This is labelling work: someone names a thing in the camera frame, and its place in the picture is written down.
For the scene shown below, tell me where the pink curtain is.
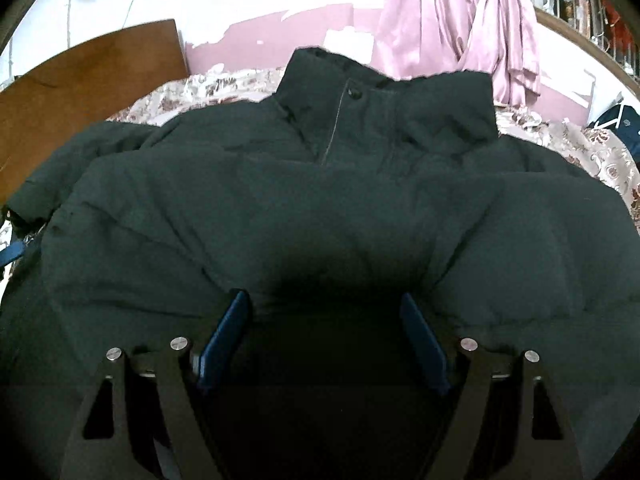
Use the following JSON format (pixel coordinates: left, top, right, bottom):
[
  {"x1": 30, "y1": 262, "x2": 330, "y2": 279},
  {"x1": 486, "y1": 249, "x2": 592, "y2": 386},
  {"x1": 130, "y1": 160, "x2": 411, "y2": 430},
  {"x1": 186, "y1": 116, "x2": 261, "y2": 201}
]
[
  {"x1": 458, "y1": 0, "x2": 541, "y2": 107},
  {"x1": 371, "y1": 0, "x2": 477, "y2": 80}
]

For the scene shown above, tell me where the black padded jacket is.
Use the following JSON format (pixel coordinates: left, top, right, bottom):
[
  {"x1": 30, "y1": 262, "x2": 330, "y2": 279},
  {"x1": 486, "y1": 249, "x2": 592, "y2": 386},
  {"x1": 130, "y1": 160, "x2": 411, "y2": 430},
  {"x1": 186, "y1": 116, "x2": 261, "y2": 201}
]
[{"x1": 1, "y1": 49, "x2": 639, "y2": 479}]

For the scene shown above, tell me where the right pink curtain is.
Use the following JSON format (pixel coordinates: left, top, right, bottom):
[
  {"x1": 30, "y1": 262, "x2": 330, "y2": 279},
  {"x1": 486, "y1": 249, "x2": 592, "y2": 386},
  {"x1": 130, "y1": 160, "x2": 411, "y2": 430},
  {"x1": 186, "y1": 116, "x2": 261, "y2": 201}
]
[{"x1": 458, "y1": 0, "x2": 541, "y2": 107}]

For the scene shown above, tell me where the dark blue bag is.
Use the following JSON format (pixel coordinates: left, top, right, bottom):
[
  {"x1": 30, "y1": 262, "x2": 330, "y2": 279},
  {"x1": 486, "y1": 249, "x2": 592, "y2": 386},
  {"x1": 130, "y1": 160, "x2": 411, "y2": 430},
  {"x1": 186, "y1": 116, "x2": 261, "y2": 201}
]
[{"x1": 589, "y1": 103, "x2": 640, "y2": 162}]

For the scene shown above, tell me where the left pink curtain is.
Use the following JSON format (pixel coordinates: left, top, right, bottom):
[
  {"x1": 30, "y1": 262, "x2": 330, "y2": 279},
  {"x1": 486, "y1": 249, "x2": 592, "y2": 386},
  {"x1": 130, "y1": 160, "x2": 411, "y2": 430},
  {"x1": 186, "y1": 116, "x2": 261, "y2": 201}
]
[{"x1": 371, "y1": 0, "x2": 477, "y2": 80}]

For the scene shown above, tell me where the floral satin bedspread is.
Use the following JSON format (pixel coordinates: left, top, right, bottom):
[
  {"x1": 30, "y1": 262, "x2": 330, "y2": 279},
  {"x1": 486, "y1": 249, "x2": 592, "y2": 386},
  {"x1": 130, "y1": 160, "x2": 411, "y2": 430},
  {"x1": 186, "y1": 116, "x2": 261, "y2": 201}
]
[{"x1": 108, "y1": 65, "x2": 639, "y2": 224}]

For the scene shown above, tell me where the brown wooden headboard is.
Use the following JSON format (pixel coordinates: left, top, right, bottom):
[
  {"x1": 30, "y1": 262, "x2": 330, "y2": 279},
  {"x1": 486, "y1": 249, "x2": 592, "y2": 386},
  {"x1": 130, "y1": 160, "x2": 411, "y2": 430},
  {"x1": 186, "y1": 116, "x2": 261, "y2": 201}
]
[{"x1": 0, "y1": 20, "x2": 188, "y2": 202}]

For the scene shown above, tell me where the red hanging cloth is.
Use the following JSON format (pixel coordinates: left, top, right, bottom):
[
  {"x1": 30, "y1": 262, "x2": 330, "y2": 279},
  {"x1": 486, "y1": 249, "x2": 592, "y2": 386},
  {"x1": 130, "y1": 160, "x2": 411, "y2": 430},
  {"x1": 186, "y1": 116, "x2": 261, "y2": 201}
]
[{"x1": 602, "y1": 0, "x2": 634, "y2": 56}]

